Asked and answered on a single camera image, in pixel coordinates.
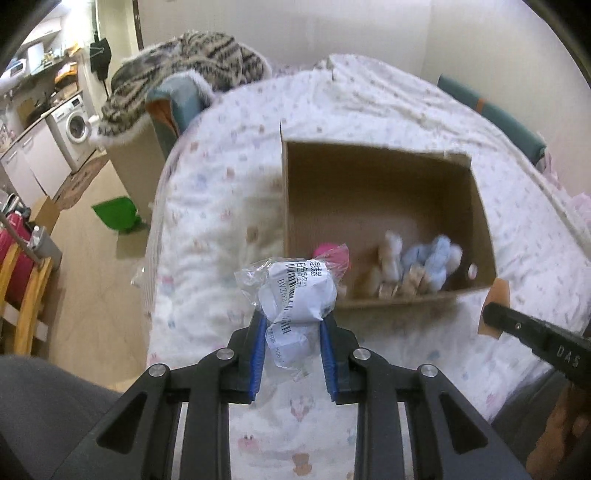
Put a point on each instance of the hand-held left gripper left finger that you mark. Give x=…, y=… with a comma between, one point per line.
x=258, y=355

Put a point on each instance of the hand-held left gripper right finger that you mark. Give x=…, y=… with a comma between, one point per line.
x=328, y=360

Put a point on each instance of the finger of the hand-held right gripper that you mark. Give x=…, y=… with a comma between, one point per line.
x=512, y=325

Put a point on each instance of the plastic packet white label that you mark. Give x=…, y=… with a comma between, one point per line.
x=295, y=295

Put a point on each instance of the white fluffy plush piece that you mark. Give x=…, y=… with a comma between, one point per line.
x=456, y=256

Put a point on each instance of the light blue fluffy plush cloth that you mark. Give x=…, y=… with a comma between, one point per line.
x=436, y=263

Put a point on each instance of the beige lace scrunchie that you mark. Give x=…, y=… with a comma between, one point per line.
x=392, y=281

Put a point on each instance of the pink rubber duck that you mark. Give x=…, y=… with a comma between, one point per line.
x=339, y=258

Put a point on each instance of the brown cardboard box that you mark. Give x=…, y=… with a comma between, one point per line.
x=369, y=194

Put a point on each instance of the person's right hand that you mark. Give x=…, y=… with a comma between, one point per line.
x=565, y=434

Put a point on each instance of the person's right leg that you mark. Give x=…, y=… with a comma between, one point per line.
x=521, y=406

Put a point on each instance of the person's leg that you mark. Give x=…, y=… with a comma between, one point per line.
x=521, y=406
x=46, y=415

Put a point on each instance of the bed with patterned white cover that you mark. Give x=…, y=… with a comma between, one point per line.
x=221, y=184

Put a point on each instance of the green dustpan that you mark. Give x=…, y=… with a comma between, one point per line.
x=117, y=213

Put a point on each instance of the teal headboard cushion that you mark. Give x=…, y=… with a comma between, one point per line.
x=498, y=115

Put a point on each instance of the person's left leg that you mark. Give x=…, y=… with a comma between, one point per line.
x=46, y=415

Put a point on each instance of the tall brown cardboard carton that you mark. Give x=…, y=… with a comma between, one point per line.
x=134, y=170

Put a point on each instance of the yellow wooden chair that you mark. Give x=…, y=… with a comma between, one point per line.
x=32, y=295

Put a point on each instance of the grey bin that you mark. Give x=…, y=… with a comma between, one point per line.
x=46, y=247

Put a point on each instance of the patterned floor rug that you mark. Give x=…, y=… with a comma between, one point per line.
x=78, y=184

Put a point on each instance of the small floor cardboard box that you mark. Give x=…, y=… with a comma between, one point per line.
x=46, y=214

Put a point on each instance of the red suitcase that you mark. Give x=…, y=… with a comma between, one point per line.
x=11, y=258

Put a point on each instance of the teal pillow with fur trim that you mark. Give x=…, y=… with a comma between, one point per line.
x=178, y=101

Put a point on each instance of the white washing machine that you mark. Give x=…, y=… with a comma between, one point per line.
x=74, y=129

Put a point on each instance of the white kitchen cabinet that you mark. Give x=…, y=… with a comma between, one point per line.
x=32, y=161

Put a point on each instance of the patterned knit blanket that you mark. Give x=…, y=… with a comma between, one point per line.
x=194, y=60

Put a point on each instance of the black hanging bag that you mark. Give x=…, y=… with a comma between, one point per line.
x=100, y=55

